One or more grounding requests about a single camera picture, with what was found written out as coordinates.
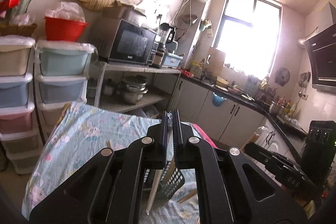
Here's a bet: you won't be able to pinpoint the silver exhaust duct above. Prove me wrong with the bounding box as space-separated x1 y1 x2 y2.
297 27 319 47

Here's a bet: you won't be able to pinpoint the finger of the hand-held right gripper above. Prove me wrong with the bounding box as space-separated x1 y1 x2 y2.
241 142 279 166

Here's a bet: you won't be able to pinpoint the kitchen window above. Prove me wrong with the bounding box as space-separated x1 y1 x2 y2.
212 0 282 80

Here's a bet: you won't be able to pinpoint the group of condiment bottles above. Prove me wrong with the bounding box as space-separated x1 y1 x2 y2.
278 95 298 119

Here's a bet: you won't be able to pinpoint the small lidded cooking pot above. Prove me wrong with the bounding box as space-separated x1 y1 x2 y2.
102 80 117 96
87 78 97 98

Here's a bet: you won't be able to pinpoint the clear plastic bags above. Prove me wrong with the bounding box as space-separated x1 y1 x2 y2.
46 1 86 22

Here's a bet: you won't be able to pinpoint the white kitchen cabinets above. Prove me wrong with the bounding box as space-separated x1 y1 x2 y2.
171 77 302 161

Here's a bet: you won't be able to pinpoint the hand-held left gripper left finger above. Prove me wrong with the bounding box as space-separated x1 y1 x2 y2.
29 111 170 224

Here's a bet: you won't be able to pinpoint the small steel countertop pot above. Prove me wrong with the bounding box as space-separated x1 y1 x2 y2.
269 102 285 116

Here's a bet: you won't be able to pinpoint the stainless steel shelf rack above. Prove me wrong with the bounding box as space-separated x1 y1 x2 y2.
94 60 182 114

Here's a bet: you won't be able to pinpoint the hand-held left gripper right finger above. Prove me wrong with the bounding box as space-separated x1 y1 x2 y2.
172 110 307 224

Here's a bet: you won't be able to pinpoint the green wall-mounted holder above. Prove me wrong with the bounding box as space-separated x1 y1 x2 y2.
199 19 213 37

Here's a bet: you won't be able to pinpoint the light blue small appliance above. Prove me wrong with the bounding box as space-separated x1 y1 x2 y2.
165 40 179 52

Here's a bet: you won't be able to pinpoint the wooden cutting board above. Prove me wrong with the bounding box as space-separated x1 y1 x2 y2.
209 48 226 69

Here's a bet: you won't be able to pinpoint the light blue lidded box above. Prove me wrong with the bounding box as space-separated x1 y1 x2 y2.
161 52 184 69

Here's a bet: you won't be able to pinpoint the blue hanging bin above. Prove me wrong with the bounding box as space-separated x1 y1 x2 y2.
211 91 227 109

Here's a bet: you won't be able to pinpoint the black kitchen countertop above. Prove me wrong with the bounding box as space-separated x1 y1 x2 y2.
181 74 309 135

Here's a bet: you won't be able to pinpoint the light blue printed blanket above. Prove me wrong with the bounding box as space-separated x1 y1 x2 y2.
22 101 218 224

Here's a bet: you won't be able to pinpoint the brown storage box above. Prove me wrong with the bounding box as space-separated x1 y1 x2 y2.
102 5 147 21

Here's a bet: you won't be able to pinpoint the dark green utensil basket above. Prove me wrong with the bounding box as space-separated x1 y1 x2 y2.
143 158 185 206

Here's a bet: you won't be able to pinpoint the pale green hanging bag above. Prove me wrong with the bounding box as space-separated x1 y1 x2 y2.
14 0 36 20

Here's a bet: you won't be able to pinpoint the brown wicker basket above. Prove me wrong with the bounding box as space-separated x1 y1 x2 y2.
0 23 38 37

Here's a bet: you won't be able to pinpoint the dark range hood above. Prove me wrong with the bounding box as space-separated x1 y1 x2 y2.
306 2 336 93

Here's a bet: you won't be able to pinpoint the hanging kitchen utensils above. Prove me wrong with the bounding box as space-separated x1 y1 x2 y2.
299 72 311 88

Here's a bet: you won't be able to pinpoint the black microwave oven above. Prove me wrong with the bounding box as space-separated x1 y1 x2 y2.
91 18 160 65

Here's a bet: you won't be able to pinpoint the black blender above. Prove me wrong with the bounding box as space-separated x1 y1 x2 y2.
152 23 175 68

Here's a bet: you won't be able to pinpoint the large stainless steel pot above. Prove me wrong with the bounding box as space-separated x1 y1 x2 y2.
119 76 149 105

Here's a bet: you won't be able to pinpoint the red plastic basin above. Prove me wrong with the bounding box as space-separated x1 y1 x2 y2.
44 16 89 42

